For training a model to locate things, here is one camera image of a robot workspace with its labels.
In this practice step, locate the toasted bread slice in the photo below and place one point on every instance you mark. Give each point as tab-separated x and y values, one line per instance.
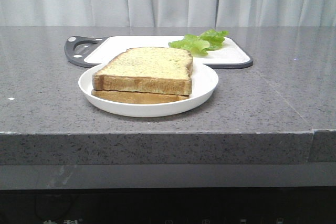
138	97
147	69

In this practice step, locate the green lettuce leaf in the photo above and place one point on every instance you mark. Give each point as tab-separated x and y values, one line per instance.
200	45

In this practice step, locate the white round plate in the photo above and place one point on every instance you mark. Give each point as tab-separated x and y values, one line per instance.
204	82

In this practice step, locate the white cutting board grey rim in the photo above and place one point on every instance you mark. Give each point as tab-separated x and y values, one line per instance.
88	52

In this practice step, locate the black appliance under counter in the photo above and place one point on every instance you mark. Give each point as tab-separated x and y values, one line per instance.
174	205

